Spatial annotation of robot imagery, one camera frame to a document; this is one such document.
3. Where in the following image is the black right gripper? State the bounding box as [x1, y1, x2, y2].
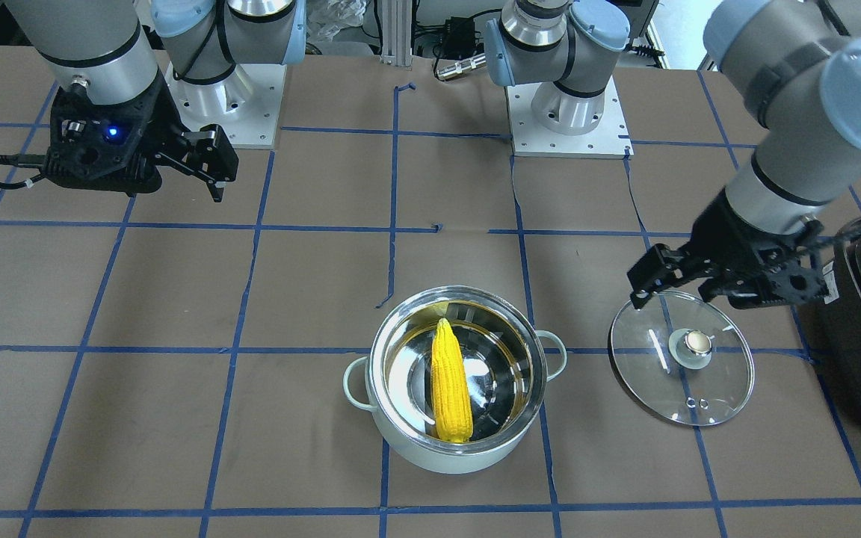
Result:
[42, 72, 239, 203]

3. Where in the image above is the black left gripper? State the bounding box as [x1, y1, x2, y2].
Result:
[626, 193, 827, 310]

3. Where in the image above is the glass pot lid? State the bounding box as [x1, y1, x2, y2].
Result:
[608, 291, 756, 427]

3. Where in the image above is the pale green electric pot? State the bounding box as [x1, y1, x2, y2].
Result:
[342, 285, 568, 474]

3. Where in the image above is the yellow plastic corn cob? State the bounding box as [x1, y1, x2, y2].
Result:
[430, 318, 474, 444]

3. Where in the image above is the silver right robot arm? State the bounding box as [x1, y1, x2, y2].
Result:
[0, 1, 306, 203]

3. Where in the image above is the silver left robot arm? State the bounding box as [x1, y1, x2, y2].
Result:
[484, 1, 861, 309]

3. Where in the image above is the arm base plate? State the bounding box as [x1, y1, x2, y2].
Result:
[505, 78, 635, 159]
[165, 64, 288, 149]

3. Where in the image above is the aluminium frame post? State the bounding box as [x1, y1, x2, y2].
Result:
[375, 0, 413, 70]

